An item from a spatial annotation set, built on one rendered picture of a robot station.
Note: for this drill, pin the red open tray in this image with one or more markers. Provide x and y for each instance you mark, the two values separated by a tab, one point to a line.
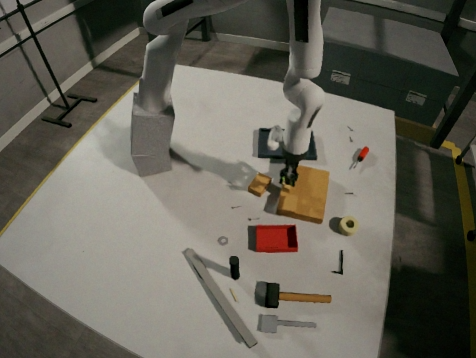
276	238

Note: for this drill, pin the pale yellow ring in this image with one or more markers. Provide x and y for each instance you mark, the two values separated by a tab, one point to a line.
350	221

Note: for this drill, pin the black mallet with wooden handle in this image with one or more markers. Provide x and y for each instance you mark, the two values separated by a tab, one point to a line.
273	296

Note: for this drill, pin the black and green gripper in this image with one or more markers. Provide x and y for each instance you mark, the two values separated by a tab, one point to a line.
292	159

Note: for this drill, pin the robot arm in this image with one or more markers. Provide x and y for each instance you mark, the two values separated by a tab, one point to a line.
306	49

